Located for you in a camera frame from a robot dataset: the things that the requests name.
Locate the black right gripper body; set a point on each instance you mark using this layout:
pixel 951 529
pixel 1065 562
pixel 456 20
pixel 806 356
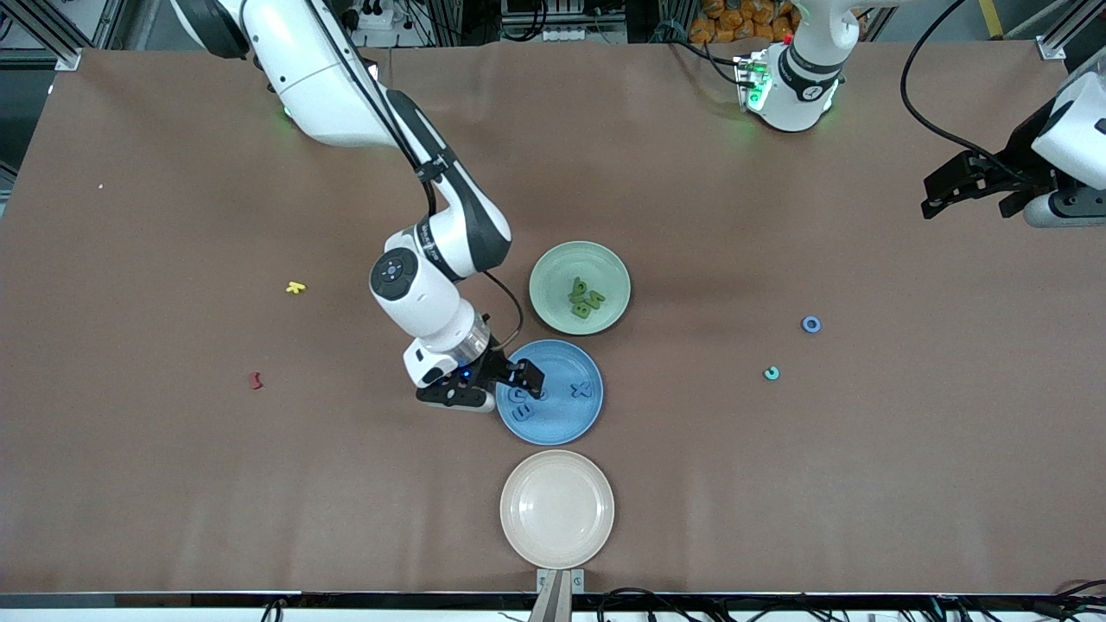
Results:
pixel 494 361

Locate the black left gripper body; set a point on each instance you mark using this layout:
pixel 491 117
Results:
pixel 1017 159

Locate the blue foam letter G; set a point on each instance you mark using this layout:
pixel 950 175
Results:
pixel 513 397

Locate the blue foam letter m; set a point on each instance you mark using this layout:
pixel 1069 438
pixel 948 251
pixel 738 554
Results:
pixel 524 413

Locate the blue foam letter x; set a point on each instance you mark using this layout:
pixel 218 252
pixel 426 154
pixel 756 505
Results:
pixel 583 390

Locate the green foam letter B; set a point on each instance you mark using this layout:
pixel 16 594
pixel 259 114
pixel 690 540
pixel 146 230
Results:
pixel 581 310

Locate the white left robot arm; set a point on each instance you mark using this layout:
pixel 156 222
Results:
pixel 791 104

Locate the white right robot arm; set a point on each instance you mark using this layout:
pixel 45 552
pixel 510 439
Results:
pixel 423 302

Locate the blue plate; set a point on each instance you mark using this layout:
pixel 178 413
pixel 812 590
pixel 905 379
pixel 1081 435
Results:
pixel 562 428

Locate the light green plate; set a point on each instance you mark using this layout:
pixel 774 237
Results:
pixel 553 268

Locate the beige plate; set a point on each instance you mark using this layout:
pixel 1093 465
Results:
pixel 557 510

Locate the blue foam letter O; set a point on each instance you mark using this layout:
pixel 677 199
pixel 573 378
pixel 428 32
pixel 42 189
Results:
pixel 804 325

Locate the orange packaged goods pile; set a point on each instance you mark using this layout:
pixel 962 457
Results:
pixel 734 22

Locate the brown table cover sheet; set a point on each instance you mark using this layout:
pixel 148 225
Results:
pixel 173 518

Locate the white power strip with plugs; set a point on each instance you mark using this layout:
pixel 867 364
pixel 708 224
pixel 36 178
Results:
pixel 380 17

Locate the aluminium frame profile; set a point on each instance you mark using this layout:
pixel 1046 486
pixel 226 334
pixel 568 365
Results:
pixel 60 47
pixel 1058 39

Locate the grey camera pole bracket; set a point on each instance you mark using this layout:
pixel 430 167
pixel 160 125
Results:
pixel 560 596

